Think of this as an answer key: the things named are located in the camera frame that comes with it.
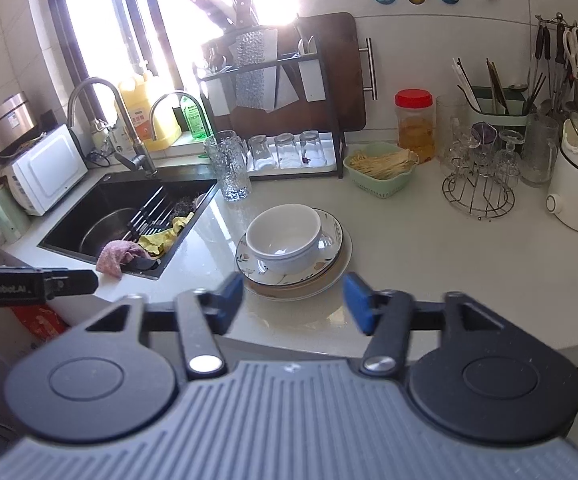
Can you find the purple glass cup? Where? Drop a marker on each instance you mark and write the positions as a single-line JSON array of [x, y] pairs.
[[484, 133]]

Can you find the window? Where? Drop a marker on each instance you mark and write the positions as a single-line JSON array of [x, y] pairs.
[[169, 20]]

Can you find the pale green kettle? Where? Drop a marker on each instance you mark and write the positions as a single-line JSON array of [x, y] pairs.
[[4, 215]]

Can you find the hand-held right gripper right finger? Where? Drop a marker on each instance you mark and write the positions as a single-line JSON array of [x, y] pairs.
[[358, 305]]

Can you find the black kitchen sink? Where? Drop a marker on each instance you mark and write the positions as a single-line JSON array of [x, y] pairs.
[[94, 200]]

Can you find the tall steel faucet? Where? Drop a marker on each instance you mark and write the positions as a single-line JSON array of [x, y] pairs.
[[136, 152]]

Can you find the set of kitchen knives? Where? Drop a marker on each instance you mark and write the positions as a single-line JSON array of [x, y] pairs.
[[234, 5]]

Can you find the large pink flower plate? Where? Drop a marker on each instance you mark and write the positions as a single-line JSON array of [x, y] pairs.
[[345, 265]]

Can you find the black dish rack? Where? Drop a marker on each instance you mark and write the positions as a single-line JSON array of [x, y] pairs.
[[331, 105]]

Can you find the white drip tray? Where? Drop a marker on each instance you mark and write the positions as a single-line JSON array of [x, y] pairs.
[[329, 150]]

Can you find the yellow detergent bottle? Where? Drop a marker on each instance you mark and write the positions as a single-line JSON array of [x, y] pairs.
[[144, 115]]

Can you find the white rack cup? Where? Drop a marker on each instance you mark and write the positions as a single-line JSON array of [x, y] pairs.
[[308, 80]]

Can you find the red plastic bag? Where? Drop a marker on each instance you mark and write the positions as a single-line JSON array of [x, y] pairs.
[[39, 325]]

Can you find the textured glass mug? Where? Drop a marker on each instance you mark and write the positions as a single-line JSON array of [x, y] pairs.
[[229, 167]]

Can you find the crystal stemmed glass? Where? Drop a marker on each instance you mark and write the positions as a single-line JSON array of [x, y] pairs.
[[508, 157], [456, 152]]

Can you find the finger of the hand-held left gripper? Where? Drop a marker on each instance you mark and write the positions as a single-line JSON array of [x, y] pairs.
[[71, 284]]

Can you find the ribbed glass pitcher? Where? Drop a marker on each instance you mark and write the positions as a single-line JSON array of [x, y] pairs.
[[539, 152]]

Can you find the pale chopsticks bundle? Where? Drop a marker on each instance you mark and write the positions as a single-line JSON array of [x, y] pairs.
[[466, 85]]

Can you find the black sink drain rack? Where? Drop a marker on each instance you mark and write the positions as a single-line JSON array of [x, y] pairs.
[[154, 210]]

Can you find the tall clear glass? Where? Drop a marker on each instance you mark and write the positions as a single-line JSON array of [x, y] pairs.
[[451, 112]]

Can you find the clear glass tumbler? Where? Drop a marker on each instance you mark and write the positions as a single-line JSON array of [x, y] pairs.
[[261, 152], [311, 147], [287, 150]]

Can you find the red lid plastic jar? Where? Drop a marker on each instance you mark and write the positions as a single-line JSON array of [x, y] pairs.
[[415, 130]]

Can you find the brown chopsticks bundle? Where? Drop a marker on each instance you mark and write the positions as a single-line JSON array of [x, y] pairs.
[[496, 85]]

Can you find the textured clear knife holder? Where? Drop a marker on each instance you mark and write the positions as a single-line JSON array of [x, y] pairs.
[[254, 70]]

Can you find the dark chopsticks pair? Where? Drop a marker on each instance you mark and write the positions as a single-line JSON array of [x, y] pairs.
[[535, 91]]

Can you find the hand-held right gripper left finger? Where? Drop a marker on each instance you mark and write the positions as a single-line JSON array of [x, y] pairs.
[[229, 305]]

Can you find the green plastic basket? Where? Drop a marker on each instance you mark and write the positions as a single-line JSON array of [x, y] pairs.
[[379, 187]]

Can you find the white microwave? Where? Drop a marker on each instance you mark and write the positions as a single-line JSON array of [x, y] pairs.
[[44, 170]]

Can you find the wooden cutting board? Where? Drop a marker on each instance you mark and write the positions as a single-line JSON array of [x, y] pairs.
[[341, 60]]

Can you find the metal utensil rail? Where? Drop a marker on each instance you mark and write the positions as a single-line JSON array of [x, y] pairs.
[[559, 20]]

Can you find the white rack caddy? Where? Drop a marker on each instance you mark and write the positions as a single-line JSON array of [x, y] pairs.
[[216, 96]]

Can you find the silver rice cooker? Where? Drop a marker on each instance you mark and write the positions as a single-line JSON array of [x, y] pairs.
[[6, 122]]

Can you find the cream white bowl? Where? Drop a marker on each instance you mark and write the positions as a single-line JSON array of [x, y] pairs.
[[284, 232]]

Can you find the dried noodle bundle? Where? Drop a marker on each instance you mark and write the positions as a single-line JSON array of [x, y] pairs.
[[384, 162]]

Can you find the green utensil holder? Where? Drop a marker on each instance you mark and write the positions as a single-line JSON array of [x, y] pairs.
[[516, 110]]

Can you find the yellow cloth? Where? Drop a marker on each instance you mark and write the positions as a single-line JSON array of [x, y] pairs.
[[161, 240]]

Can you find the small steel faucet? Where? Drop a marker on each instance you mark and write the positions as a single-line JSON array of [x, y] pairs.
[[169, 96]]

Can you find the pink cloth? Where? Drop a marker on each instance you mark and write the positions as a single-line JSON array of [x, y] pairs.
[[116, 257]]

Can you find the squirrel print plate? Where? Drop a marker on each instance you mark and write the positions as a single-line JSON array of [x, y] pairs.
[[331, 240]]

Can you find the green bottle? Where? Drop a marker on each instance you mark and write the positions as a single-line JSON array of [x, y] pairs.
[[194, 117]]

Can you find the steel basin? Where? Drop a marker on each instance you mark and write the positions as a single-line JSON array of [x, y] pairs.
[[101, 232]]

